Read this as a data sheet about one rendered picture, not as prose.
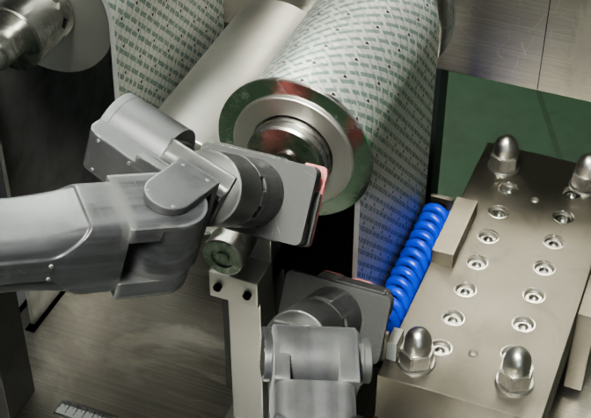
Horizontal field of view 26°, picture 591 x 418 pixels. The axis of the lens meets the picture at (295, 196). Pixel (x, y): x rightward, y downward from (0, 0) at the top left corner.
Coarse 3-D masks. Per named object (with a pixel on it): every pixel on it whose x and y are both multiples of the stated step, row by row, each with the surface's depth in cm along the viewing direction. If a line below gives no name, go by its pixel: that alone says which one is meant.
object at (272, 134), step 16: (272, 128) 111; (288, 128) 111; (304, 128) 111; (256, 144) 113; (272, 144) 112; (288, 144) 111; (304, 144) 111; (320, 144) 112; (288, 160) 113; (304, 160) 112; (320, 160) 111
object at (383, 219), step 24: (432, 96) 134; (408, 144) 129; (384, 168) 122; (408, 168) 132; (384, 192) 124; (408, 192) 134; (360, 216) 117; (384, 216) 127; (408, 216) 138; (360, 240) 119; (384, 240) 129; (360, 264) 122; (384, 264) 132
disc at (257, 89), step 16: (256, 80) 111; (272, 80) 110; (288, 80) 110; (240, 96) 113; (256, 96) 112; (288, 96) 111; (304, 96) 110; (320, 96) 110; (224, 112) 115; (240, 112) 114; (336, 112) 110; (224, 128) 116; (256, 128) 115; (352, 128) 110; (352, 144) 111; (368, 144) 111; (368, 160) 112; (352, 176) 114; (368, 176) 113; (352, 192) 115; (320, 208) 117; (336, 208) 117
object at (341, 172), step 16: (272, 96) 111; (256, 112) 113; (272, 112) 112; (288, 112) 111; (304, 112) 111; (320, 112) 110; (240, 128) 115; (320, 128) 111; (336, 128) 111; (240, 144) 116; (336, 144) 112; (336, 160) 113; (352, 160) 112; (336, 176) 114; (336, 192) 115
